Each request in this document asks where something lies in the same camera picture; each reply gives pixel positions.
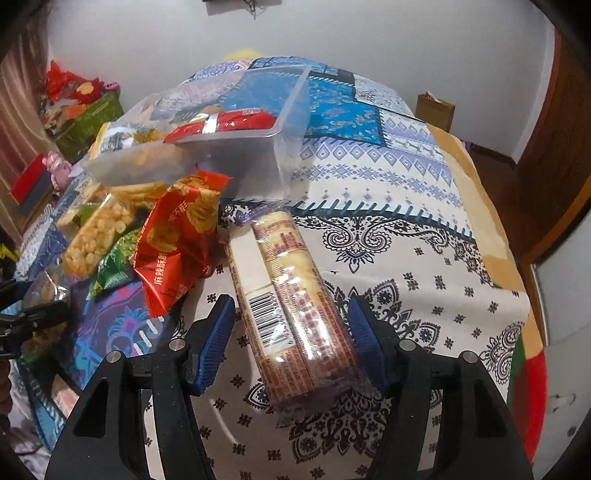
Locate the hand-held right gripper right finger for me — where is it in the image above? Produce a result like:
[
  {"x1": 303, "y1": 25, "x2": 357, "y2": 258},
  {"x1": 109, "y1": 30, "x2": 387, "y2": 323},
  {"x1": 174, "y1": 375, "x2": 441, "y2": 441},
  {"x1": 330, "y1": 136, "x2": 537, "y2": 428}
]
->
[{"x1": 347, "y1": 294, "x2": 533, "y2": 480}]

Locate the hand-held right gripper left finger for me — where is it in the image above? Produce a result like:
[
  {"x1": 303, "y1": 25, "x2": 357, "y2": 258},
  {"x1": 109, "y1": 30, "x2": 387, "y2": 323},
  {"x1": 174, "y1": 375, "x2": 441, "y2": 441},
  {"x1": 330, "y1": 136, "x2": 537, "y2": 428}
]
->
[{"x1": 46, "y1": 294, "x2": 236, "y2": 480}]

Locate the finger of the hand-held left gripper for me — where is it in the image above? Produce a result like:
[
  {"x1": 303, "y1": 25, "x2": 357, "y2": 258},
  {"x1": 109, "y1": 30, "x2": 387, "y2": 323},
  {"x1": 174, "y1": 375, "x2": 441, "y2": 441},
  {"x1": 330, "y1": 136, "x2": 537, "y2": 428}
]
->
[{"x1": 0, "y1": 281, "x2": 71, "y2": 361}]

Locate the long cracker packet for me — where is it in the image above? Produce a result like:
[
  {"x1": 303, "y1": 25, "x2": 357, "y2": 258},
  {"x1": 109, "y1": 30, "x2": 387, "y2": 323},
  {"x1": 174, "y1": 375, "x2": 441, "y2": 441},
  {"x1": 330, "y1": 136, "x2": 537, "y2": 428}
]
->
[{"x1": 224, "y1": 208, "x2": 371, "y2": 422}]

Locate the clear plastic container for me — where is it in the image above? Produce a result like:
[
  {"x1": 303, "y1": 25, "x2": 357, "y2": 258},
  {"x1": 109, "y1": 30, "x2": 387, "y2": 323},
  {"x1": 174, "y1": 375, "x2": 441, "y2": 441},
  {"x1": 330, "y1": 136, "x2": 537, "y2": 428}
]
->
[{"x1": 85, "y1": 65, "x2": 313, "y2": 209}]

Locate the small clear snack packet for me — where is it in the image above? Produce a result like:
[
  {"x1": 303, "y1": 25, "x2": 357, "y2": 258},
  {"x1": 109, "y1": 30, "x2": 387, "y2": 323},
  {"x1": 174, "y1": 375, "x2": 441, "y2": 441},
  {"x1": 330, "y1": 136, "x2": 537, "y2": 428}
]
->
[{"x1": 20, "y1": 271, "x2": 71, "y2": 307}]

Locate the green snack packet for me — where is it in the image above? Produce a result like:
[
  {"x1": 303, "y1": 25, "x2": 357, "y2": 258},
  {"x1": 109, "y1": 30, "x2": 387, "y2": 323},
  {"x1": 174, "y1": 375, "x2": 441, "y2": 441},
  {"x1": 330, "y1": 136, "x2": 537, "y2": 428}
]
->
[{"x1": 87, "y1": 228, "x2": 142, "y2": 302}]

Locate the clear packet of yellow puffs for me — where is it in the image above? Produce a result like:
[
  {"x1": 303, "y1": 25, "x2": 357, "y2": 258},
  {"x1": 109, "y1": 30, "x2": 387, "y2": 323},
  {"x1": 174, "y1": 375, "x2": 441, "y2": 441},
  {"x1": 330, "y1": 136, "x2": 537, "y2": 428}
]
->
[{"x1": 62, "y1": 194, "x2": 136, "y2": 278}]

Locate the red orange snack packet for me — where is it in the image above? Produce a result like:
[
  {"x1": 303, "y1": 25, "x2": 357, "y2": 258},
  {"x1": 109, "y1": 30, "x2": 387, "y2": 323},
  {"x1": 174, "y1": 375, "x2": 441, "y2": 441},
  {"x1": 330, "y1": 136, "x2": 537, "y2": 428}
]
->
[{"x1": 131, "y1": 171, "x2": 232, "y2": 317}]

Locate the red flat box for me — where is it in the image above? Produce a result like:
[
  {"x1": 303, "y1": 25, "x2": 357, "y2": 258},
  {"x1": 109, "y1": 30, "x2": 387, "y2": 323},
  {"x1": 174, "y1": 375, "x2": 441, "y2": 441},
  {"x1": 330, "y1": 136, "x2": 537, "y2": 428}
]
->
[{"x1": 9, "y1": 155, "x2": 49, "y2": 216}]

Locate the pink plush toy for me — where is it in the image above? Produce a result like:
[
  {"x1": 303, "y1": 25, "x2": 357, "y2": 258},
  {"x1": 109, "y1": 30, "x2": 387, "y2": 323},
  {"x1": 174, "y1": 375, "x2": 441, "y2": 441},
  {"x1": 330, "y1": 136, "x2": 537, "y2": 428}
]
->
[{"x1": 41, "y1": 151, "x2": 78, "y2": 191}]

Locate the beige red green blanket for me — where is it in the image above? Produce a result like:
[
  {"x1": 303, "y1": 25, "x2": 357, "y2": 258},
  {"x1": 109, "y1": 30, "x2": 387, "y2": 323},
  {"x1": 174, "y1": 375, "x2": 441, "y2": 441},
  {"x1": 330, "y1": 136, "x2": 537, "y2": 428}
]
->
[{"x1": 424, "y1": 122, "x2": 551, "y2": 459}]

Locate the clear bag of yellow chips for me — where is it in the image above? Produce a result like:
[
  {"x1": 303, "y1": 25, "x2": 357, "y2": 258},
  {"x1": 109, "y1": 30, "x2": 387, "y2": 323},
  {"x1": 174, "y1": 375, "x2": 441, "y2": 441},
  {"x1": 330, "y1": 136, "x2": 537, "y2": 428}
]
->
[{"x1": 69, "y1": 122, "x2": 186, "y2": 217}]

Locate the white cabinet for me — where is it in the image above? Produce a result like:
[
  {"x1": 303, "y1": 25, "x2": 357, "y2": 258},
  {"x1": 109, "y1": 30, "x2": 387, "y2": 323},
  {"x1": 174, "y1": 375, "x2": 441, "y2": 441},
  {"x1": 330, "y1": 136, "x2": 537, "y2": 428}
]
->
[{"x1": 529, "y1": 222, "x2": 591, "y2": 444}]

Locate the green box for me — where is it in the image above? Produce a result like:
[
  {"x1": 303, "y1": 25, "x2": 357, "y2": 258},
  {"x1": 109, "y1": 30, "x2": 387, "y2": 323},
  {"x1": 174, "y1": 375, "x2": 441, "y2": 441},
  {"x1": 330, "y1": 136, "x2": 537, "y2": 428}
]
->
[{"x1": 54, "y1": 90, "x2": 124, "y2": 158}]

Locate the brown curtain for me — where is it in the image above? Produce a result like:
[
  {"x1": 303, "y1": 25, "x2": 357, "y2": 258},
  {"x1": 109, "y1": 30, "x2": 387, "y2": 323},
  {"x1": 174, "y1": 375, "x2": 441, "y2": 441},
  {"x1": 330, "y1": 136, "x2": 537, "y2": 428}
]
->
[{"x1": 0, "y1": 9, "x2": 55, "y2": 204}]

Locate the red packet with silver band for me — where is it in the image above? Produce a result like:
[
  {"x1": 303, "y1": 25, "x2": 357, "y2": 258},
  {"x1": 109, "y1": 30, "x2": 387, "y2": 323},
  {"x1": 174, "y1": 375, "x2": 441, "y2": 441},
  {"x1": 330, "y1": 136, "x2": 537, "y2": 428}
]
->
[{"x1": 163, "y1": 108, "x2": 279, "y2": 145}]

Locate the green basket with items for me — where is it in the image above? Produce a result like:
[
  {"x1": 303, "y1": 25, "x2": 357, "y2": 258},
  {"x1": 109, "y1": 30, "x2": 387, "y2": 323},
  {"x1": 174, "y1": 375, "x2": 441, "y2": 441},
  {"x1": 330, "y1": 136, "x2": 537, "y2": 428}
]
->
[{"x1": 39, "y1": 60, "x2": 120, "y2": 121}]

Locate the brown cardboard box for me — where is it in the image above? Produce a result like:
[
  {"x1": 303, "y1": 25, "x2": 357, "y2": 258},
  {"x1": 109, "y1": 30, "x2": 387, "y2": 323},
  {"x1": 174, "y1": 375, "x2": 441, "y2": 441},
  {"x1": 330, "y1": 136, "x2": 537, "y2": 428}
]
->
[{"x1": 416, "y1": 91, "x2": 456, "y2": 132}]

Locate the brown wooden door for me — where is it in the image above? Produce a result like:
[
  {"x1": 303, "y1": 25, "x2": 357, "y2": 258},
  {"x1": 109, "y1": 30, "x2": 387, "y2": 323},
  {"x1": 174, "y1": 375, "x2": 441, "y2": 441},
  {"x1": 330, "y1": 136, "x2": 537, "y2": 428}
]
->
[{"x1": 517, "y1": 32, "x2": 591, "y2": 268}]

